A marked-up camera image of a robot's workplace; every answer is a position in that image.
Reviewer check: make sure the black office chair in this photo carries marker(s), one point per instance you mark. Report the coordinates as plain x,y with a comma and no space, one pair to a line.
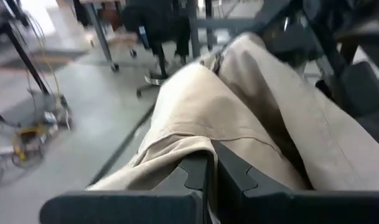
158,25

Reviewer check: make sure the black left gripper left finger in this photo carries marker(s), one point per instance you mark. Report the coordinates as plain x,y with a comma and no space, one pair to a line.
130,208

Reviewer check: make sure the grey table leg with caster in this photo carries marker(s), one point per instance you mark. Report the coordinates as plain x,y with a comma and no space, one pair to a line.
99,31

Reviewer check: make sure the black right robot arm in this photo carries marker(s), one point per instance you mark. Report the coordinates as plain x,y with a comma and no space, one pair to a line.
295,40

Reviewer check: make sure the black equipment stand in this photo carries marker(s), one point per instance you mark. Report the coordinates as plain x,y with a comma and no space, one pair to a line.
24,56

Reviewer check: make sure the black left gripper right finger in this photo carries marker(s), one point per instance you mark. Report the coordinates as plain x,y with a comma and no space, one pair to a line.
285,208

